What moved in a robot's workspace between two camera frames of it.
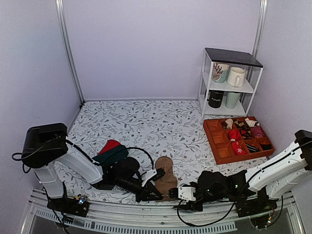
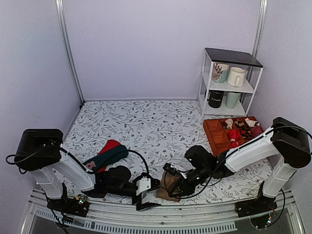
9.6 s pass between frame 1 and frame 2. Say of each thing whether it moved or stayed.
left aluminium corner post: stayed
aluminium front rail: stayed
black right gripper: moved
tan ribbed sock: moved
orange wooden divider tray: stayed
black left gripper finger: moved
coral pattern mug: stayed
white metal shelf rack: stayed
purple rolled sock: stayed
